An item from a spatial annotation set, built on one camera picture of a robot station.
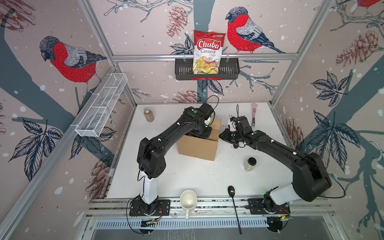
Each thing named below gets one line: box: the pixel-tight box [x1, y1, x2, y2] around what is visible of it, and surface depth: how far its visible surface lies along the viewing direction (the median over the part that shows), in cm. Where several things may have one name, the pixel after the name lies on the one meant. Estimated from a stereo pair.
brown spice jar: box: [143, 107, 155, 122], surface depth 108 cm
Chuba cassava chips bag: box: [193, 29, 226, 74], surface depth 86 cm
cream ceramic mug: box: [179, 190, 198, 220], surface depth 71 cm
